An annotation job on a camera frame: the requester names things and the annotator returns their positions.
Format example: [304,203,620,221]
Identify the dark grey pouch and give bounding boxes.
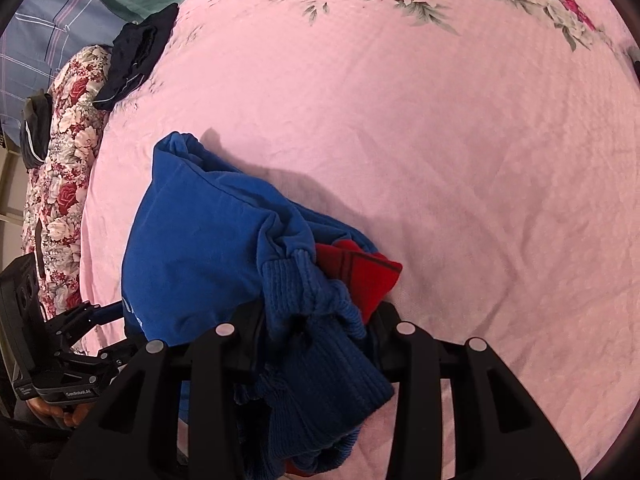
[20,89,53,168]

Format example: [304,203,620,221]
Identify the person's left hand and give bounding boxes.
[30,397,95,429]

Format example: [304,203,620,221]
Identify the dark folded clothes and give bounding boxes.
[92,2,180,111]

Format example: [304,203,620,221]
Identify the blue and red sweater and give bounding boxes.
[121,131,403,478]

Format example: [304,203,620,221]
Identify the blue plaid cloth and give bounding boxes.
[0,0,131,133]

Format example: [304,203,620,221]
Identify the red floral quilt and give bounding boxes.
[22,45,113,356]

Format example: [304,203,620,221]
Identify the pink floral bedsheet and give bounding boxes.
[80,0,636,480]

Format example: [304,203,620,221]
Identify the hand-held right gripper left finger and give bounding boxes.
[65,310,266,480]

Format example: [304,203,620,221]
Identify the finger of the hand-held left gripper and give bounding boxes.
[54,341,146,378]
[45,301,126,356]

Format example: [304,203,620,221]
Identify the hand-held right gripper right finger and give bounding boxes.
[367,302,583,480]

